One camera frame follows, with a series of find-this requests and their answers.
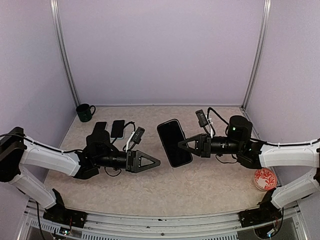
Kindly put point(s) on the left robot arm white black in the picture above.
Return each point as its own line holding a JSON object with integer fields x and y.
{"x": 17, "y": 151}

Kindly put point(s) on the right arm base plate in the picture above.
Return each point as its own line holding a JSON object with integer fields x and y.
{"x": 260, "y": 215}

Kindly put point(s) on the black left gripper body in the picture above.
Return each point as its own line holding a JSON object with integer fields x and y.
{"x": 130, "y": 161}

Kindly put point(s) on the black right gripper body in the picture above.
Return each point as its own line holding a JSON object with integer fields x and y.
{"x": 206, "y": 143}

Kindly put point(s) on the red white patterned dish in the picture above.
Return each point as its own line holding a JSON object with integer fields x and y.
{"x": 265, "y": 179}

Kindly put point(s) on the lavender phone case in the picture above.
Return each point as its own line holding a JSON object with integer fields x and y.
{"x": 100, "y": 126}

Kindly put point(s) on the left aluminium frame post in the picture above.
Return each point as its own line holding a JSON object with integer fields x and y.
{"x": 54, "y": 6}

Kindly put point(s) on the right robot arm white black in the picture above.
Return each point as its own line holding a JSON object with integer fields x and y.
{"x": 258, "y": 154}

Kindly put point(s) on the right aluminium frame post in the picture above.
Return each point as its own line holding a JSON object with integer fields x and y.
{"x": 258, "y": 53}

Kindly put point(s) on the light blue phone case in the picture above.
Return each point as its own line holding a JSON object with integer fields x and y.
{"x": 117, "y": 129}

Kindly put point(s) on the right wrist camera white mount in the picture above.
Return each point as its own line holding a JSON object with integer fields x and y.
{"x": 205, "y": 123}

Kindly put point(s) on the aluminium frame post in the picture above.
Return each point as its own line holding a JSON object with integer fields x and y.
{"x": 258, "y": 53}
{"x": 54, "y": 6}

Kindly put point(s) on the black phone case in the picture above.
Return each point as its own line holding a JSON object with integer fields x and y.
{"x": 158, "y": 130}

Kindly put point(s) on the dark green mug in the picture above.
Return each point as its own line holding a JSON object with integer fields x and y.
{"x": 85, "y": 112}

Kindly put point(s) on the front aluminium rail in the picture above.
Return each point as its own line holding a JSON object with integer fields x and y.
{"x": 108, "y": 226}

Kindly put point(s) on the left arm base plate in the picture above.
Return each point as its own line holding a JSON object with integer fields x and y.
{"x": 65, "y": 216}

